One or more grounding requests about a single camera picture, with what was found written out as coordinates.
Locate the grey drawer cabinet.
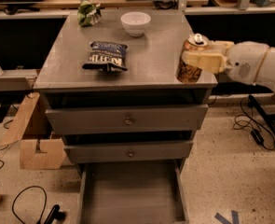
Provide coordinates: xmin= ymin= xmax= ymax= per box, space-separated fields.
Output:
xmin=34 ymin=9 xmax=217 ymax=224

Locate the orange soda can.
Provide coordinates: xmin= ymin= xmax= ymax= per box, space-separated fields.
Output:
xmin=176 ymin=34 xmax=209 ymax=83

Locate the white ceramic bowl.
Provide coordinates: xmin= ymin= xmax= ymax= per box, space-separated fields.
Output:
xmin=120 ymin=12 xmax=151 ymax=37

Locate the grey middle drawer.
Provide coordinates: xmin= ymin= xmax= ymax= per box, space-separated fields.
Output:
xmin=64 ymin=141 xmax=193 ymax=163

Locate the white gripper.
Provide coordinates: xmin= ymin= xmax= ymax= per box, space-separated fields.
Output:
xmin=182 ymin=40 xmax=270 ymax=85

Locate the grey top drawer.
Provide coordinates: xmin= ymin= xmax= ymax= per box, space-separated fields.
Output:
xmin=46 ymin=105 xmax=208 ymax=135

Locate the blue chip bag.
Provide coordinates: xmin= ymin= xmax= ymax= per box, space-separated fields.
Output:
xmin=82 ymin=41 xmax=128 ymax=73

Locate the black table leg base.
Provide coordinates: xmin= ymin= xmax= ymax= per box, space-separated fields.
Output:
xmin=248 ymin=95 xmax=275 ymax=136

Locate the green crumpled bag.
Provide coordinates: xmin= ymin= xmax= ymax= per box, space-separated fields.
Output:
xmin=77 ymin=0 xmax=102 ymax=27

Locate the wooden block stand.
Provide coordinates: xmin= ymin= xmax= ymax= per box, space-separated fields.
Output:
xmin=0 ymin=92 xmax=70 ymax=170

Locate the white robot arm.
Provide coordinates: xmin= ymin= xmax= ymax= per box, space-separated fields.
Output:
xmin=181 ymin=41 xmax=275 ymax=93

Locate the grey bottom drawer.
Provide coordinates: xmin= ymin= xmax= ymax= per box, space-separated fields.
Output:
xmin=76 ymin=161 xmax=189 ymax=224

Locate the grey drawer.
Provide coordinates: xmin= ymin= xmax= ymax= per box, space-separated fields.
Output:
xmin=64 ymin=141 xmax=193 ymax=163
xmin=46 ymin=105 xmax=208 ymax=135
xmin=76 ymin=161 xmax=189 ymax=224

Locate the black power adapter cable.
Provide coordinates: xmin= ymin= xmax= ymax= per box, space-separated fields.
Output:
xmin=232 ymin=96 xmax=275 ymax=152

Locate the black floor cable left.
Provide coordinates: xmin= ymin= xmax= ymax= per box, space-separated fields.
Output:
xmin=11 ymin=185 xmax=66 ymax=224

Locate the blue tape mark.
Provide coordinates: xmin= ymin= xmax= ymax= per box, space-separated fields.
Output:
xmin=213 ymin=210 xmax=241 ymax=224

